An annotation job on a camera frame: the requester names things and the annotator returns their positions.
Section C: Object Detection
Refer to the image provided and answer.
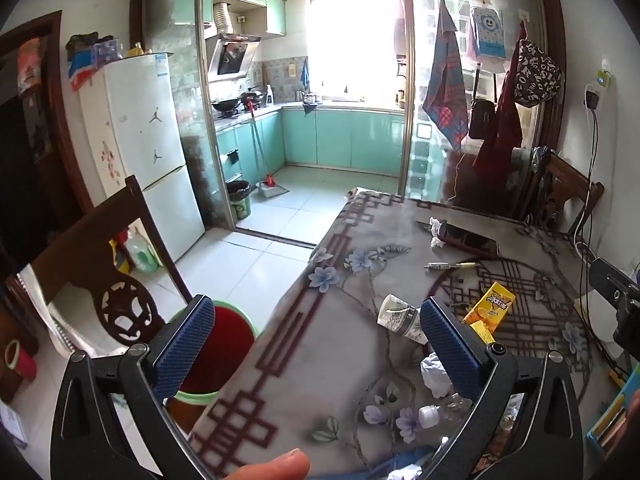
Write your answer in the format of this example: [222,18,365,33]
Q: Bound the far wooden chair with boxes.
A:
[518,146,604,235]

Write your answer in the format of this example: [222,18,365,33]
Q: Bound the patterned paper cup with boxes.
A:
[378,295,428,346]

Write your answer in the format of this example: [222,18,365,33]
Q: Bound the clear plastic water bottle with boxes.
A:
[418,393,473,429]

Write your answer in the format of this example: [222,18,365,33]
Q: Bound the red broom with dustpan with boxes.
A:
[245,100,288,200]

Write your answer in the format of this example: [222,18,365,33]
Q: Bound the black kitchen trash bin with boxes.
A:
[227,180,252,220]

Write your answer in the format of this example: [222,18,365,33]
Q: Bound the range hood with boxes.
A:
[205,34,262,82]

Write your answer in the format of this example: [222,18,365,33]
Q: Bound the plaid hanging cloth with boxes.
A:
[422,0,469,152]

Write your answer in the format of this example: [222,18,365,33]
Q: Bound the wall charger with cable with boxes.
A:
[574,68,612,261]

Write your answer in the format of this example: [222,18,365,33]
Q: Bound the person's left hand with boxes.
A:
[224,448,310,480]

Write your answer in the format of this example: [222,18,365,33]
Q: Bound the yellow iced tea carton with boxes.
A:
[462,282,515,344]

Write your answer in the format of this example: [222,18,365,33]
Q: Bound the red hanging garment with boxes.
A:
[473,22,526,192]

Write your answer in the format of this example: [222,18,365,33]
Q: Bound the patterned hanging bag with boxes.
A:
[514,39,563,108]

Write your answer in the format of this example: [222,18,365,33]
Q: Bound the green liquid plastic jug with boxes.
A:
[125,230,158,273]

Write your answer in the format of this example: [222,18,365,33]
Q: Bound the teal kitchen cabinets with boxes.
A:
[215,103,404,185]

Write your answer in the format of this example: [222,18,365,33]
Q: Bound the blue yellow box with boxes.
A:
[586,365,639,457]

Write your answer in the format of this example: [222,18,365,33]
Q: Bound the dark carved wooden chair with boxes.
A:
[6,176,193,356]

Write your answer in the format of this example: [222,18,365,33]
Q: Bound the white refrigerator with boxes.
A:
[78,52,205,261]

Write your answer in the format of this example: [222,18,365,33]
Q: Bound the red bucket green rim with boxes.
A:
[167,301,259,434]

